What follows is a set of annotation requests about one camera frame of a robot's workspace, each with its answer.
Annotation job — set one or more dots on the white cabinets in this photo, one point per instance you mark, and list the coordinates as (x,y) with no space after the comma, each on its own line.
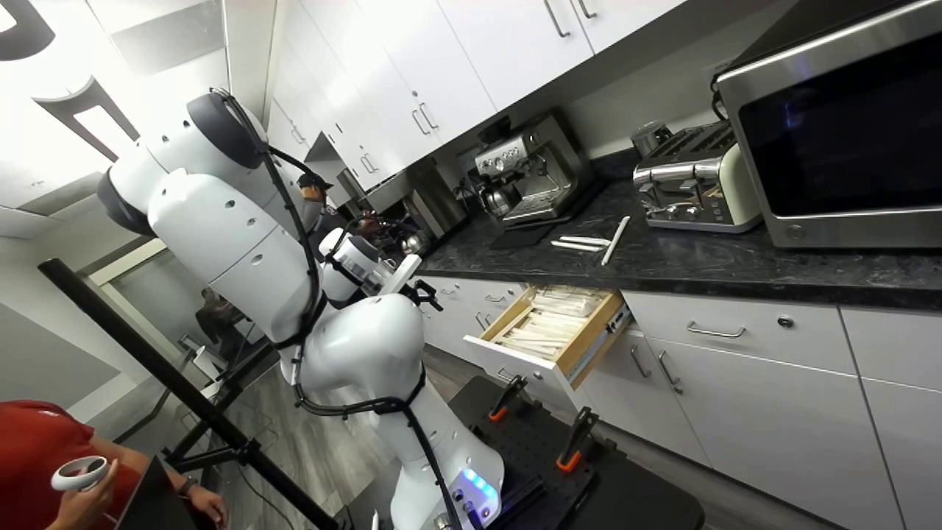
(443,59)
(783,421)

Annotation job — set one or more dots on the white drawer with wooden sides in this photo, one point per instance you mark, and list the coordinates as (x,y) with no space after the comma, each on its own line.
(516,355)

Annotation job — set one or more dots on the operator in red shirt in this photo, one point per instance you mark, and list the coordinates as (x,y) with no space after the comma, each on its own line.
(29,443)

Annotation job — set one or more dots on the silver espresso machine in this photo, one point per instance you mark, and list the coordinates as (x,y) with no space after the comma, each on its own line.
(532,171)

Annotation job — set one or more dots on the black drip coffee maker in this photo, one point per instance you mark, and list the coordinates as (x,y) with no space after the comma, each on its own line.
(440,211)

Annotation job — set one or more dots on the white cutlery pile in drawer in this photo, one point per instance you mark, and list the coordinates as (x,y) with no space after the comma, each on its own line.
(547,320)

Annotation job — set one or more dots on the black camera stand pole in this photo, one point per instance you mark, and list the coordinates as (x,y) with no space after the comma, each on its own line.
(195,402)

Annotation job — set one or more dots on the closed white drawer under espresso machine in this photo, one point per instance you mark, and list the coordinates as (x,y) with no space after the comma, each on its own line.
(471,300)

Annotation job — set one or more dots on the white VR controller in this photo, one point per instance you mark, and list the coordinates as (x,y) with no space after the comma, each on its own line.
(81,471)

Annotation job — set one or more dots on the short white plastic utensil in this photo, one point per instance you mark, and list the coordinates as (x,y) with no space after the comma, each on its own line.
(587,239)
(575,249)

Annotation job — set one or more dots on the operator free hand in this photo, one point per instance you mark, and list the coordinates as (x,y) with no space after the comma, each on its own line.
(207,501)

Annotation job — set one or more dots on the operator hand holding controller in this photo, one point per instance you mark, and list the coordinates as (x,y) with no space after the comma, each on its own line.
(82,501)

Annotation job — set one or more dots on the cream and chrome toaster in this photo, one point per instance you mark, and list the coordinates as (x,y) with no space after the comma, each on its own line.
(737,187)

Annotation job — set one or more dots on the white upper cabinets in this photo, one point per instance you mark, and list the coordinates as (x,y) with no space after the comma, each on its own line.
(443,59)

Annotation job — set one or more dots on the closed white drawer under toaster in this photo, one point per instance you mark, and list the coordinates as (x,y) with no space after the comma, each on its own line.
(766,342)

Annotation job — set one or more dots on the black stone countertop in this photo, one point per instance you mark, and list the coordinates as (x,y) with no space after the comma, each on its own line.
(685,261)

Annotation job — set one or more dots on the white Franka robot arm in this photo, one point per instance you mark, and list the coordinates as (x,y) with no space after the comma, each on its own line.
(235,237)

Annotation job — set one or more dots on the rectangular ceiling light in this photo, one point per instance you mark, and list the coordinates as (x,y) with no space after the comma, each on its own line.
(98,122)

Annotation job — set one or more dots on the white lower cabinets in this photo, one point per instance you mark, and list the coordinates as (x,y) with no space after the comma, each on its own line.
(783,421)

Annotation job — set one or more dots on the stainless steel microwave oven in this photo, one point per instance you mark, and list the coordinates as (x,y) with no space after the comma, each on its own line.
(841,135)

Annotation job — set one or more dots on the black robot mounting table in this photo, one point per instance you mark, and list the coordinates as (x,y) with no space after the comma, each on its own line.
(628,501)

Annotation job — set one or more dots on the long white plastic utensil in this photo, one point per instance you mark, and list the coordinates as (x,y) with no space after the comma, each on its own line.
(616,241)

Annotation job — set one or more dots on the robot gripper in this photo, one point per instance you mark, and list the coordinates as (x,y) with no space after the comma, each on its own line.
(404,271)

